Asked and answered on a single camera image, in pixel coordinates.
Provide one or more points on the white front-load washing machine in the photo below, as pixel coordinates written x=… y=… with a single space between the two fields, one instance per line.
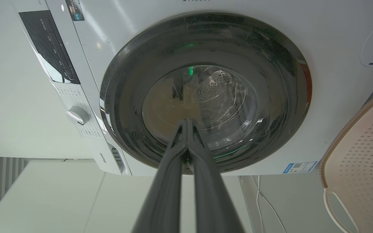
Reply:
x=134 y=38

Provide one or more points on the silver washing machine dial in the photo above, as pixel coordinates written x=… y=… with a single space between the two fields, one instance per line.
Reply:
x=77 y=115

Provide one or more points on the round dark washing machine door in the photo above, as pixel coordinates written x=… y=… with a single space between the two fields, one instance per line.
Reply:
x=257 y=64

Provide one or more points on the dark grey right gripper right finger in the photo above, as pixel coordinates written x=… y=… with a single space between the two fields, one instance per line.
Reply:
x=214 y=204

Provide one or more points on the beige perforated laundry basket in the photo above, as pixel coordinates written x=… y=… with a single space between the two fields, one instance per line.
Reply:
x=358 y=168

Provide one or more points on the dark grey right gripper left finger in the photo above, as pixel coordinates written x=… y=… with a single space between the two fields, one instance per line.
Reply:
x=160 y=200

